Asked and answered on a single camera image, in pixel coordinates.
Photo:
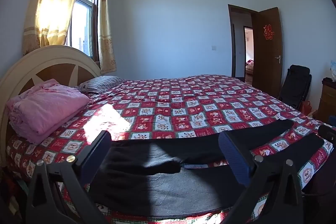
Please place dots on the red printed blanket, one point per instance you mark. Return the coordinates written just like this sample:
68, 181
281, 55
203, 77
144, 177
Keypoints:
183, 106

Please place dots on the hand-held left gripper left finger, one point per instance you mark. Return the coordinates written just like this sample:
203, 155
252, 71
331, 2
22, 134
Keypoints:
95, 161

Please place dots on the red bag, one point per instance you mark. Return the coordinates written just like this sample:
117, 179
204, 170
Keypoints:
306, 108

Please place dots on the striped pillow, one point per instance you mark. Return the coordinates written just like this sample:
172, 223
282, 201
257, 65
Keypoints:
103, 83

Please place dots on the brown wooden door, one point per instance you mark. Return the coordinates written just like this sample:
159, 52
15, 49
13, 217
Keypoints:
266, 66

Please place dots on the wooden cabinet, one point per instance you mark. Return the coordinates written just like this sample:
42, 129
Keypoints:
326, 100

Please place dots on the red paper door decoration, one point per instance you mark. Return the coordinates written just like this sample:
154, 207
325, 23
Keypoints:
268, 32

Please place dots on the brown door frame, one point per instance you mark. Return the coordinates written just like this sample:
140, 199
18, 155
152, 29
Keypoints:
231, 37

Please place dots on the black folding chair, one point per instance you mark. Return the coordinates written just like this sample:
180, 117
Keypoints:
296, 85

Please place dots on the narrow yellow curtain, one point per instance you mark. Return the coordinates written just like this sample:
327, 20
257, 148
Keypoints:
106, 37

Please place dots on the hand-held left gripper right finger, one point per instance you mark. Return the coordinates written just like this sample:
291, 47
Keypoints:
233, 154

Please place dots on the cream wooden headboard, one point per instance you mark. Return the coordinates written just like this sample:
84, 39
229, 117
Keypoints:
55, 61

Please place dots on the wide yellow curtain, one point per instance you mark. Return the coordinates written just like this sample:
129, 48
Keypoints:
52, 3

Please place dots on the folded pink blanket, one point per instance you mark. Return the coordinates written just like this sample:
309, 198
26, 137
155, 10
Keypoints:
47, 106

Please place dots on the window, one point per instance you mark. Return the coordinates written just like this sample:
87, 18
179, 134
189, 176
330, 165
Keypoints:
81, 16

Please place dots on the dark cloth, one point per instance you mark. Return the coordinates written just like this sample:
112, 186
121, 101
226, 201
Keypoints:
328, 81

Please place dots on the pale blue round object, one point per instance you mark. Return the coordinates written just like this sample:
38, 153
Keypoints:
333, 69

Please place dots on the black pants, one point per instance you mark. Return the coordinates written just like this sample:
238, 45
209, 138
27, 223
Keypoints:
162, 155

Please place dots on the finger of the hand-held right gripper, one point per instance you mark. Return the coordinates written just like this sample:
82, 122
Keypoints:
328, 132

